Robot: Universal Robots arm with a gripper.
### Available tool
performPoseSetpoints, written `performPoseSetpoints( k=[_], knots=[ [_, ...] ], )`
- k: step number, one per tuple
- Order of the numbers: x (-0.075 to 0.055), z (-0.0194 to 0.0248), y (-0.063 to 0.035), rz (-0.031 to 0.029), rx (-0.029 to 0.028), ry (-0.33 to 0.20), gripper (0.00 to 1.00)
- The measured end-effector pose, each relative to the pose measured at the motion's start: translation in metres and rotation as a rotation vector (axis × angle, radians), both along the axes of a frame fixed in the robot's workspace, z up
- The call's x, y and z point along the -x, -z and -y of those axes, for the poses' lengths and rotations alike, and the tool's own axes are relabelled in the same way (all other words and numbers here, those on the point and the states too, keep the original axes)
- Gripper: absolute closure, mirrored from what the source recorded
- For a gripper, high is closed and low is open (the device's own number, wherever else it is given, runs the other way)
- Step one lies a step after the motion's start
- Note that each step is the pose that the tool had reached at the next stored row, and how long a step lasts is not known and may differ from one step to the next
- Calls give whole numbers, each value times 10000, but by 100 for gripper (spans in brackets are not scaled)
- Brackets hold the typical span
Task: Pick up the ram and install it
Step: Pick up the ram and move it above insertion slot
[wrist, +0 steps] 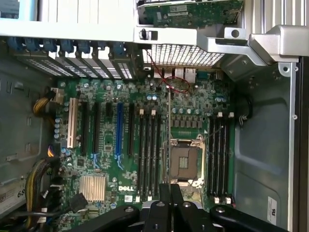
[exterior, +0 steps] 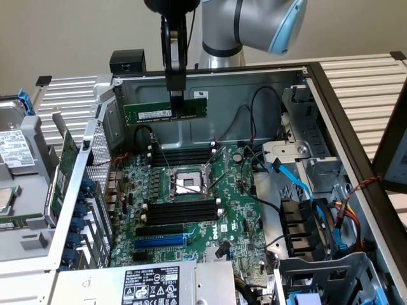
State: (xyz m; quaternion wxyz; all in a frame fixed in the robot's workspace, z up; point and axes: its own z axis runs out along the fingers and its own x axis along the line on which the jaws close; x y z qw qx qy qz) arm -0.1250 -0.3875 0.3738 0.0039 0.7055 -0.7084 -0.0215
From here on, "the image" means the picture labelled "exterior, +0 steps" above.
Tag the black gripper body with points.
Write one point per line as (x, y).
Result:
(171, 6)

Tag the green RAM stick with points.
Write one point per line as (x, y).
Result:
(146, 112)
(19, 220)

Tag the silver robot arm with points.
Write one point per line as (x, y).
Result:
(222, 25)

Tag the RAM slot white latches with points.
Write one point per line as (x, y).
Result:
(181, 220)
(181, 210)

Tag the open metal PC case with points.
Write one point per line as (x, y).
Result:
(222, 82)

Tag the black box with port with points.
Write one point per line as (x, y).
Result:
(127, 62)

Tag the thin metal locking lever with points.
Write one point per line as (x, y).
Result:
(190, 189)
(162, 155)

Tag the metal socket cover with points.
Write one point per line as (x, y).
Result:
(222, 162)

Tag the silver coin battery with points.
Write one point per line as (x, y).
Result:
(237, 157)

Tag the CPU socket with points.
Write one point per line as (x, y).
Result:
(186, 182)

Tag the green graphics card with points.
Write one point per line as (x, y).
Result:
(68, 152)

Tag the black table end cap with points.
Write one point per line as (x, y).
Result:
(398, 55)
(43, 81)

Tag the blue card retention clip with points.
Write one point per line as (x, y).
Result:
(82, 211)
(88, 185)
(78, 225)
(70, 257)
(75, 242)

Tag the metal disk bay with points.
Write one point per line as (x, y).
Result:
(305, 133)

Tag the long black expansion slot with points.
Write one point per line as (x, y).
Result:
(159, 231)

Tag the green Dell motherboard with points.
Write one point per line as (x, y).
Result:
(203, 235)

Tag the blue expansion slot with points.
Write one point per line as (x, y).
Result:
(159, 243)

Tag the silver hard disk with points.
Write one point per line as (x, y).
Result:
(12, 139)

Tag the silver chipset heatsink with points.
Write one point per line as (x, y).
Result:
(217, 253)

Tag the short black expansion slot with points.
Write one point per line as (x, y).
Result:
(140, 257)

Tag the silver CPU chip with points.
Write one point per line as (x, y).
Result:
(6, 201)

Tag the grey power supply unit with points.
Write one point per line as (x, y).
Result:
(95, 286)

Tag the metal drive cage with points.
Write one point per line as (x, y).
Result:
(318, 263)

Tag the dark framed panel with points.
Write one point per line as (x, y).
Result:
(397, 159)

